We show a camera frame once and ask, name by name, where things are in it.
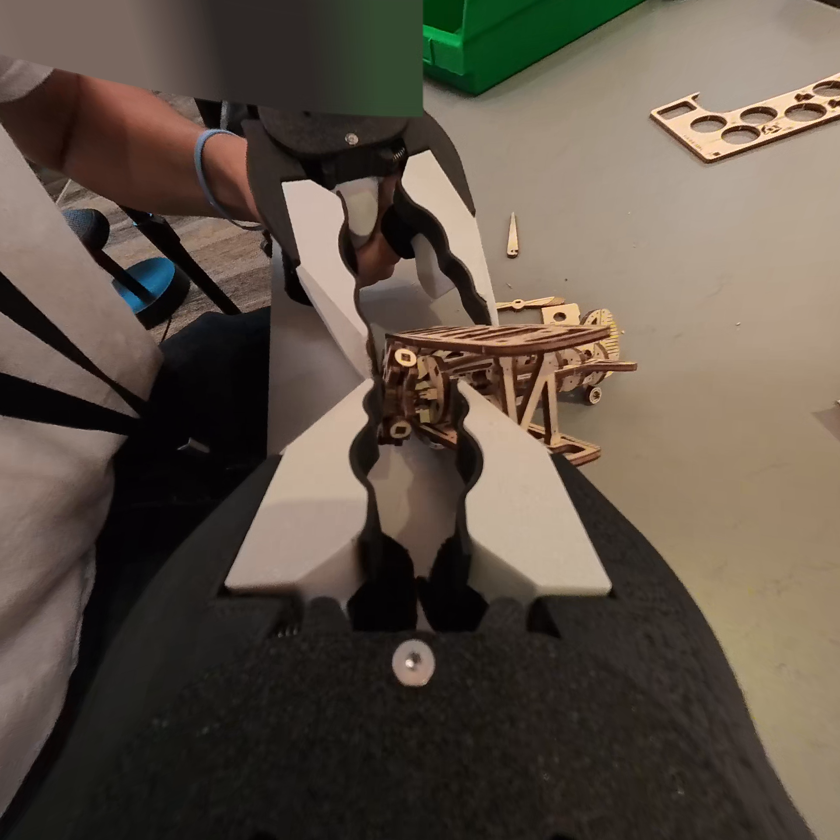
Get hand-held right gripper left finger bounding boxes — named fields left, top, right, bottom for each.
left=225, top=379, right=388, bottom=601

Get blue round stool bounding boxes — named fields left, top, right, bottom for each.
left=62, top=206, right=191, bottom=329

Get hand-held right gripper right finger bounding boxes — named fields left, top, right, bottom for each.
left=430, top=379, right=613, bottom=601

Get green plastic bin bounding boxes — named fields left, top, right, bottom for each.
left=422, top=0, right=647, bottom=96

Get wooden model biplane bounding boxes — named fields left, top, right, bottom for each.
left=371, top=307, right=639, bottom=468

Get person's dark trousers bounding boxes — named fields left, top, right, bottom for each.
left=79, top=307, right=277, bottom=657

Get person's left hand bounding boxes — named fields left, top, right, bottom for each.
left=354, top=226, right=403, bottom=290

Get wooden parts sheet with holes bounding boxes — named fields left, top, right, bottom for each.
left=650, top=72, right=840, bottom=165

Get person's white shirt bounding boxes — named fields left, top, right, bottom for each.
left=0, top=56, right=165, bottom=808

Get black harness strap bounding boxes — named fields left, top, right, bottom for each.
left=0, top=266, right=145, bottom=437

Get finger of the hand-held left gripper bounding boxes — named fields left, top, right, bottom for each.
left=281, top=178, right=388, bottom=395
left=384, top=148, right=500, bottom=329

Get blue wristband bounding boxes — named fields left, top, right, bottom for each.
left=194, top=129, right=247, bottom=223

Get grey desk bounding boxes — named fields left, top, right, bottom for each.
left=266, top=0, right=840, bottom=840

